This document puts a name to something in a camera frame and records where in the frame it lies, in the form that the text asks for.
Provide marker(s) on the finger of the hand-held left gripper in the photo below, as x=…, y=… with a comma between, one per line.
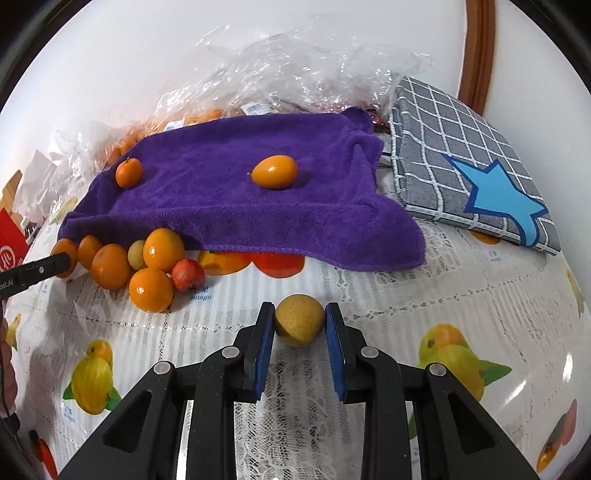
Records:
x=37, y=273

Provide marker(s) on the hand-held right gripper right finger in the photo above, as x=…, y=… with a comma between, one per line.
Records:
x=336, y=350

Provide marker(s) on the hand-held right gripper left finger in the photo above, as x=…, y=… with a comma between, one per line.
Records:
x=264, y=350

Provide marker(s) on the orange tangerine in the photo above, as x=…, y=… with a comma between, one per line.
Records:
x=128, y=172
x=89, y=251
x=111, y=267
x=63, y=244

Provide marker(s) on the yellow-brown longan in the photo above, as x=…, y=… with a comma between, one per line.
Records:
x=299, y=323
x=136, y=254

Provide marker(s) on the red lychee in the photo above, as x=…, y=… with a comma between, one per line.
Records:
x=188, y=275

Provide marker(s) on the shiny orange kumquat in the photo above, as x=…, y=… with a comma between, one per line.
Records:
x=274, y=171
x=164, y=250
x=151, y=285

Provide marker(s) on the red paper bag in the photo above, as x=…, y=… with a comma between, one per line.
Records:
x=11, y=240

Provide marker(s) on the white plastic bag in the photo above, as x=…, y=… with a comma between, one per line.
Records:
x=39, y=180

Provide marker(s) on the white lace printed tablecloth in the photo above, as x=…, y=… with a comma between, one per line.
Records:
x=415, y=300

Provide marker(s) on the crumpled clear plastic bag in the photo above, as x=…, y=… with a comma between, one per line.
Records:
x=78, y=143

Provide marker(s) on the purple towel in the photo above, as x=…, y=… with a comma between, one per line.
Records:
x=207, y=203

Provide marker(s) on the pile of bagged oranges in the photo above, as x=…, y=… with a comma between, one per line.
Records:
x=203, y=117

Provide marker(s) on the grey checked cushion blue star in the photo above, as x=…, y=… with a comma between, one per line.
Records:
x=438, y=138

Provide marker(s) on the clear plastic bag of oranges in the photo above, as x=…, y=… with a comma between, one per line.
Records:
x=194, y=97

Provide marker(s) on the clear plastic bag of lychees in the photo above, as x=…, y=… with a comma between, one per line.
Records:
x=323, y=60

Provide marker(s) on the brown wooden door frame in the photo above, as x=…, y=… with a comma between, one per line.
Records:
x=478, y=55

